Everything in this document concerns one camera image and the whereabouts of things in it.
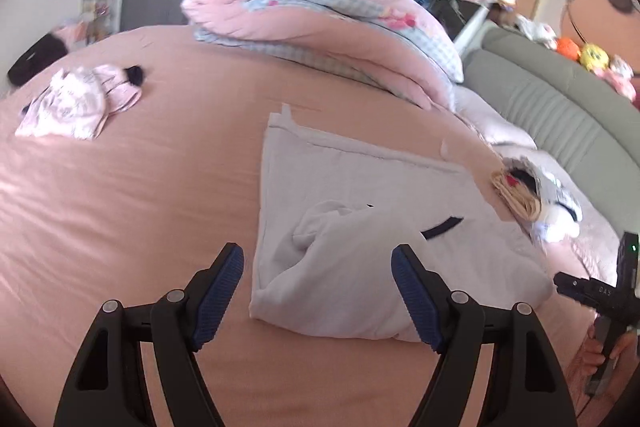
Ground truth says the pink plush toy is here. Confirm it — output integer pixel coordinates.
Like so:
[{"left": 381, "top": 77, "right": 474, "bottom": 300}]
[{"left": 604, "top": 55, "right": 638, "bottom": 103}]

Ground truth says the grey green padded headboard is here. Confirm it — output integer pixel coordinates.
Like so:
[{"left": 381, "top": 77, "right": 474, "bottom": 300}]
[{"left": 463, "top": 23, "right": 639, "bottom": 233}]

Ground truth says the right hand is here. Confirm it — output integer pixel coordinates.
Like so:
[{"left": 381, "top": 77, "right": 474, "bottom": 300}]
[{"left": 578, "top": 324, "right": 639, "bottom": 376}]

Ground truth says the orange plush toy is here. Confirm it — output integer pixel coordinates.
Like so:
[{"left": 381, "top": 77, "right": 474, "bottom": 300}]
[{"left": 555, "top": 37, "right": 582, "bottom": 62}]

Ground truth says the black bag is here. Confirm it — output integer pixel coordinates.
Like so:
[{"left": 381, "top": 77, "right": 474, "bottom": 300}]
[{"left": 8, "top": 32, "right": 68, "bottom": 88}]

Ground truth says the pink patterned small garment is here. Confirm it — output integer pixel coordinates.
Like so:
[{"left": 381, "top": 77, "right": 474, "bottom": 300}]
[{"left": 15, "top": 64, "right": 145, "bottom": 141}]

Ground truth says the pink checkered folded quilt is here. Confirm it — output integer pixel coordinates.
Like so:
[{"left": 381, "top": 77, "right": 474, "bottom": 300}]
[{"left": 181, "top": 0, "right": 463, "bottom": 110}]

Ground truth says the pink bed sheet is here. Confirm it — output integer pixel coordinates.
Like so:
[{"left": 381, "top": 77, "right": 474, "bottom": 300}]
[{"left": 0, "top": 24, "right": 601, "bottom": 427}]

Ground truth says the cream folded garment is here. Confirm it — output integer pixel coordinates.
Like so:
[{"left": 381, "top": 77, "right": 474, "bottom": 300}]
[{"left": 491, "top": 170, "right": 541, "bottom": 222}]

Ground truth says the yellow plush toy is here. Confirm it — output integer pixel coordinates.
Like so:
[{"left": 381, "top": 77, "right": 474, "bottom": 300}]
[{"left": 579, "top": 43, "right": 610, "bottom": 74}]

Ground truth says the white garment with navy trim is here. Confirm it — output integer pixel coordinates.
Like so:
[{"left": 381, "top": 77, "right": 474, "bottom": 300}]
[{"left": 250, "top": 109, "right": 552, "bottom": 341}]

